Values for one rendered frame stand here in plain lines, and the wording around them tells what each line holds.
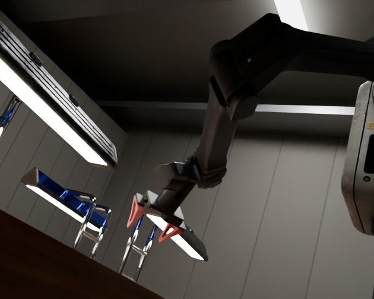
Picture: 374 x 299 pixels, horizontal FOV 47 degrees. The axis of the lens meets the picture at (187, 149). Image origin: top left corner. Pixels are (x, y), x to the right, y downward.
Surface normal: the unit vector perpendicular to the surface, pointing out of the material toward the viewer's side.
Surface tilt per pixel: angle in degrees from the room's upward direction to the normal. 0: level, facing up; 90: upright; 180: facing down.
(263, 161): 90
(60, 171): 90
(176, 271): 90
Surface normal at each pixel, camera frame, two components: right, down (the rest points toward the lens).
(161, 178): -0.53, -0.15
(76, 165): 0.85, 0.08
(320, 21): -0.32, 0.87
